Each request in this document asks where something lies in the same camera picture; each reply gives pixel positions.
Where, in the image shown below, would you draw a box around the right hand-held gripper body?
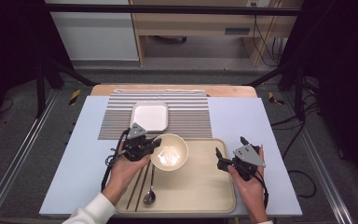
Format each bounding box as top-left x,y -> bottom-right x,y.
228,143 -> 266,182

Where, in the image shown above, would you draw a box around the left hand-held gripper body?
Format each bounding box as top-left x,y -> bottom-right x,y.
122,121 -> 154,162

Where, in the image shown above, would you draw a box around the cream bowl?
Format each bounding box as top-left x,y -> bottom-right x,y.
150,133 -> 189,172

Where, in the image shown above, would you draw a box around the white square plate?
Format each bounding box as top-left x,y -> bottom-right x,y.
130,101 -> 170,133

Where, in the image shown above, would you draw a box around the beige tray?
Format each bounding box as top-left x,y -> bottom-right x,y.
115,137 -> 237,215

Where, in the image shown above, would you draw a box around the metal spoon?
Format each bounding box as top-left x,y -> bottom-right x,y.
143,163 -> 158,206

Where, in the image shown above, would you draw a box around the person's left hand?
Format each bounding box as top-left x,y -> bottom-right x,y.
108,151 -> 152,198

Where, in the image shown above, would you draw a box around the person's right hand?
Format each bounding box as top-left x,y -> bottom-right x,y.
226,146 -> 268,202

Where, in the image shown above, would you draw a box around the striped placemat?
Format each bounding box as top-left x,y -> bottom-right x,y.
98,89 -> 213,141

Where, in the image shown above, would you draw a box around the yellow black tape strip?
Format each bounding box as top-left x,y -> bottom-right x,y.
268,91 -> 286,105
68,89 -> 82,106

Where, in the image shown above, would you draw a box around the wooden table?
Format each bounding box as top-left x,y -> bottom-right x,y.
90,83 -> 258,98

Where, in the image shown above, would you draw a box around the black metal stand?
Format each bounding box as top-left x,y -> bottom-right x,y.
35,57 -> 98,119
246,62 -> 308,122

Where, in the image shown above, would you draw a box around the white cabinet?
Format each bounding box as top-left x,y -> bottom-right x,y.
43,0 -> 140,62

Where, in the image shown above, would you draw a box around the dark curtain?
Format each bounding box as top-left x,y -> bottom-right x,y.
279,0 -> 358,188
0,0 -> 74,138

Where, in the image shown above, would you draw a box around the light wooden desk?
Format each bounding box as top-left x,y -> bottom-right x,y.
129,0 -> 306,68

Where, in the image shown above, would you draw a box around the black horizontal bar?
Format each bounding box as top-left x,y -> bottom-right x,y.
43,3 -> 302,17

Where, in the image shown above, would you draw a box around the left hand-held gripper cable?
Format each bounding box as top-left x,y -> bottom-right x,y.
100,128 -> 131,192

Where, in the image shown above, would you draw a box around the hand-held gripper cable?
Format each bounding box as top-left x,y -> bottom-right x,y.
100,128 -> 131,192
248,169 -> 269,210

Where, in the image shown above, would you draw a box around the right hand-held gripper cable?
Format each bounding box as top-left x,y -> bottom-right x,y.
248,169 -> 269,210

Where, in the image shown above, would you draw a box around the black floor cable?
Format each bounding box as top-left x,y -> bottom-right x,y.
269,102 -> 322,199

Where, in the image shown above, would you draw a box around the aluminium floor rail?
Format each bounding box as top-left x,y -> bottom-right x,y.
0,90 -> 60,224
282,92 -> 355,224

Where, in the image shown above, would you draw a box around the black hanging cables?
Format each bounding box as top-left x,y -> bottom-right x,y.
252,15 -> 285,68

